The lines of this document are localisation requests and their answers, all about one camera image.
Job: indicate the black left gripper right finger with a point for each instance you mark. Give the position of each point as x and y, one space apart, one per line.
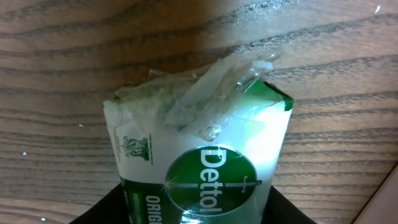
279 210

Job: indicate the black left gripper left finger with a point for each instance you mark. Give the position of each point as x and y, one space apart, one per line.
111 209

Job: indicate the green Dettol soap packet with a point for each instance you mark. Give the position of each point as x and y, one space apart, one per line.
199 146

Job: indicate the open white cardboard box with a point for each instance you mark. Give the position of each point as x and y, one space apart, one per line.
382 207

